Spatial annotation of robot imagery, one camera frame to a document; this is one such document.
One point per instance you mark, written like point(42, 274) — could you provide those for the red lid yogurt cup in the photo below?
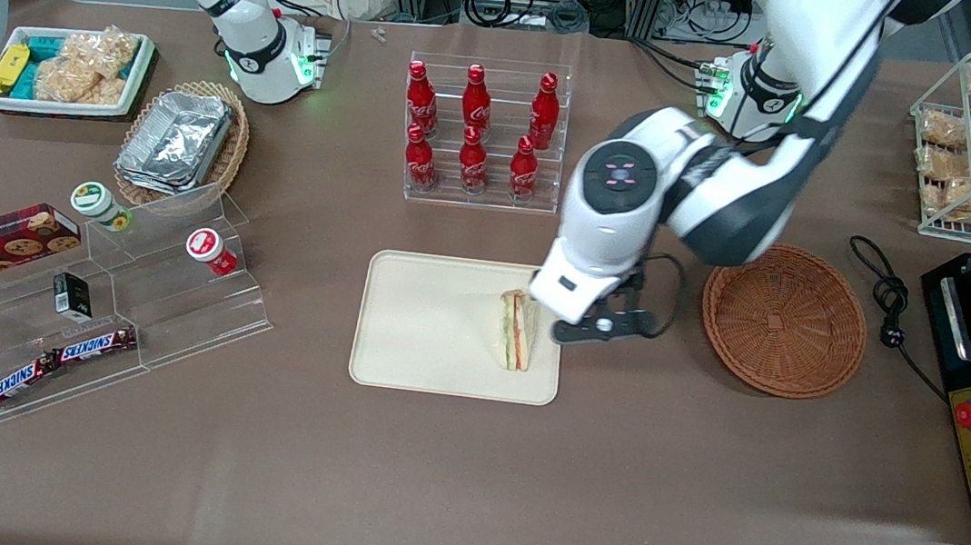
point(207, 248)

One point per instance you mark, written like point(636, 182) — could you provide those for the teal snack package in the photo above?
point(25, 81)
point(45, 47)

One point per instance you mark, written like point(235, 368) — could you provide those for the brown round wicker basket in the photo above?
point(786, 325)

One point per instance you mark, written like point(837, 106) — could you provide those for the foil trays in wicker basket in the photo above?
point(232, 152)

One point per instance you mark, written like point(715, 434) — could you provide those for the clear acrylic tiered stand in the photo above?
point(170, 310)

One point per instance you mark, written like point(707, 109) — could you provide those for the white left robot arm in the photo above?
point(807, 17)

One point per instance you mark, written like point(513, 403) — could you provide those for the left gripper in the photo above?
point(534, 275)

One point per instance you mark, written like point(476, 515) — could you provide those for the red Coca-Cola bottle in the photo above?
point(544, 115)
point(473, 166)
point(421, 101)
point(420, 163)
point(476, 102)
point(523, 174)

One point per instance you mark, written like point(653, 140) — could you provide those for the silver sealing bar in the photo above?
point(951, 316)

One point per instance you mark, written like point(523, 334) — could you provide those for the small silver metal part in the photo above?
point(377, 34)

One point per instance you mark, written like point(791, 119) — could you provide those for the yellow snack package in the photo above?
point(10, 67)

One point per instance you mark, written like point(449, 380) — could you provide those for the clear acrylic bottle rack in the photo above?
point(498, 164)

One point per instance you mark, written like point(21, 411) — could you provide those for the stack of foil containers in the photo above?
point(176, 141)

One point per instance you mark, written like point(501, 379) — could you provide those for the cream plastic tray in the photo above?
point(433, 331)

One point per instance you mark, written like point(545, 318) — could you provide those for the triangle sandwich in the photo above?
point(517, 335)

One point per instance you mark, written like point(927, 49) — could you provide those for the white plastic snack bin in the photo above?
point(141, 87)

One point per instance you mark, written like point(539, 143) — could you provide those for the Snickers chocolate bar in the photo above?
point(98, 344)
point(16, 384)

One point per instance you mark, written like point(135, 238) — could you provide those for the green lid yogurt cup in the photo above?
point(96, 201)

